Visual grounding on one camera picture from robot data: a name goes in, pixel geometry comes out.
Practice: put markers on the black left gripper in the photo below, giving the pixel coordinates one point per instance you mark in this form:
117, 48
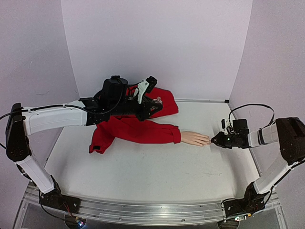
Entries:
148, 106

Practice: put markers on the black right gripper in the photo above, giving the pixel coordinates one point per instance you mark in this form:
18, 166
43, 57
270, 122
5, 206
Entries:
222, 140

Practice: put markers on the clear nail polish bottle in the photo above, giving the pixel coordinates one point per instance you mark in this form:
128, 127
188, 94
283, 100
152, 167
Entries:
157, 100

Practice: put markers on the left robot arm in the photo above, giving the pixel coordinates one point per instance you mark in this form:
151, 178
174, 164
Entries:
116, 98

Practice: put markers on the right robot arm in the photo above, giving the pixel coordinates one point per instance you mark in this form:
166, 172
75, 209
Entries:
288, 133

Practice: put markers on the mannequin hand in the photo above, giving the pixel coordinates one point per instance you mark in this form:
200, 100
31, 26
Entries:
194, 138

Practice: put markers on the red jacket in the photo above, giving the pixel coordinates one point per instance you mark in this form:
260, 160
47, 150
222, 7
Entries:
129, 128

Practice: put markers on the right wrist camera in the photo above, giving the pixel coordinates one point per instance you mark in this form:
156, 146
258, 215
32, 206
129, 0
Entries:
227, 126

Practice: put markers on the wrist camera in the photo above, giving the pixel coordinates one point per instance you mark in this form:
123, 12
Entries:
227, 126
145, 86

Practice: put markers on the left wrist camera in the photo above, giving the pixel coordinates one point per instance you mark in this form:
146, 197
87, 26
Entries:
145, 86

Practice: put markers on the aluminium table front rail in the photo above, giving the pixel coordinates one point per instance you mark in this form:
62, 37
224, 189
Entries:
149, 214

